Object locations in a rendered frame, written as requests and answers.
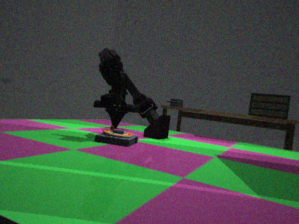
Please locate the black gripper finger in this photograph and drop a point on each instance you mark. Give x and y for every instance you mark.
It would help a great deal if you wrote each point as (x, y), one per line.
(118, 117)
(112, 116)

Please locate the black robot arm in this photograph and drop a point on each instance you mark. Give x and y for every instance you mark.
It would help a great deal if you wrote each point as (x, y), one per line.
(111, 68)

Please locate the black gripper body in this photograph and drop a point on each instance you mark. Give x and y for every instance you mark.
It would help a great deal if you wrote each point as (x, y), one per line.
(124, 106)

